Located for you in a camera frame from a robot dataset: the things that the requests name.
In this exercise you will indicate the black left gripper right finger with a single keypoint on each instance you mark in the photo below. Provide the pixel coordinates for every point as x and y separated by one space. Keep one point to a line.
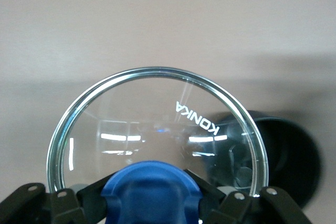
236 205

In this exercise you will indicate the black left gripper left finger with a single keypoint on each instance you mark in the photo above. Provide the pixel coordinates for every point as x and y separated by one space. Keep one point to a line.
65 205

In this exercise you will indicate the glass lid with blue knob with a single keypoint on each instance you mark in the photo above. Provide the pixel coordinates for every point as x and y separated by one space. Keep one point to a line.
147 140

